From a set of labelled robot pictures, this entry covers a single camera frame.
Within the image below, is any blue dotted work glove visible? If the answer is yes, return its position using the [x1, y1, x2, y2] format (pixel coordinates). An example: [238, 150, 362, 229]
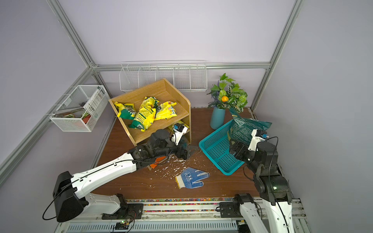
[175, 168, 210, 189]

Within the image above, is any small bag lower shelf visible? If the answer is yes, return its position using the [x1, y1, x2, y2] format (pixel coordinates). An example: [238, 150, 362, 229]
[177, 120, 189, 129]

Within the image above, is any artificial green plant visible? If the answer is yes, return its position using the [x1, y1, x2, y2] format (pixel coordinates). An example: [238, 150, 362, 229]
[208, 73, 248, 113]

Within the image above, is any white wire wall rack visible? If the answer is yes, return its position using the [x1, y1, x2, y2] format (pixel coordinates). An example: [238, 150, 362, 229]
[119, 60, 207, 92]

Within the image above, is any yellow green bag left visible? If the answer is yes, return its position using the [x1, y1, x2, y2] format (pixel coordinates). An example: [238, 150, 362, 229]
[114, 102, 136, 120]

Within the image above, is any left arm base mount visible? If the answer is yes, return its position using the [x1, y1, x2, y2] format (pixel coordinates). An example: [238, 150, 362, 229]
[102, 194, 144, 220]

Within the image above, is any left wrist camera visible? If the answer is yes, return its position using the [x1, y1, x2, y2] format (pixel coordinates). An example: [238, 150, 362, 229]
[171, 123, 188, 146]

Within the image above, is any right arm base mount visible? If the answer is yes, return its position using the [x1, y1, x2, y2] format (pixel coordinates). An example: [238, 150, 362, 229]
[215, 194, 257, 218]

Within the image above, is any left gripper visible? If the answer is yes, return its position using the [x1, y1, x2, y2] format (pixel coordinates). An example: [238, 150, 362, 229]
[155, 137, 198, 160]

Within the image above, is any teal plastic basket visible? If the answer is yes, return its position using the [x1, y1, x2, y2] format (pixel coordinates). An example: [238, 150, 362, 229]
[199, 120, 244, 176]

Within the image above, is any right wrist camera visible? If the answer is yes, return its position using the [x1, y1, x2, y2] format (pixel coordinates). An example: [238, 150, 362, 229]
[248, 129, 269, 151]

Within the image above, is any large green soil bag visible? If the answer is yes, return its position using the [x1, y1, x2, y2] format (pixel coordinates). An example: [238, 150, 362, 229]
[227, 108, 272, 145]

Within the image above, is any teal vase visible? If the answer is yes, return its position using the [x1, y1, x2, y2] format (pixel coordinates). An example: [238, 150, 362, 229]
[210, 107, 226, 130]

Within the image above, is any wooden two-tier shelf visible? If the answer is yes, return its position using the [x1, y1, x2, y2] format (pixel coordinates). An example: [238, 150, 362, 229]
[108, 78, 192, 171]

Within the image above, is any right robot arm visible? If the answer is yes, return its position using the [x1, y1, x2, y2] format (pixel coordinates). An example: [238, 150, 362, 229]
[229, 140, 294, 233]

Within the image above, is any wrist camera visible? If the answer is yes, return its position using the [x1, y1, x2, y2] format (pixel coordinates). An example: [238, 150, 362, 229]
[248, 129, 269, 151]
[171, 123, 188, 146]

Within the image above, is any white wire side basket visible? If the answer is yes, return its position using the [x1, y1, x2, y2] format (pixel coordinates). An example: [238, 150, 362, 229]
[50, 85, 109, 133]

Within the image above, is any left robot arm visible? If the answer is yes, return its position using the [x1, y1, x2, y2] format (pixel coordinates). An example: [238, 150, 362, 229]
[52, 130, 192, 222]

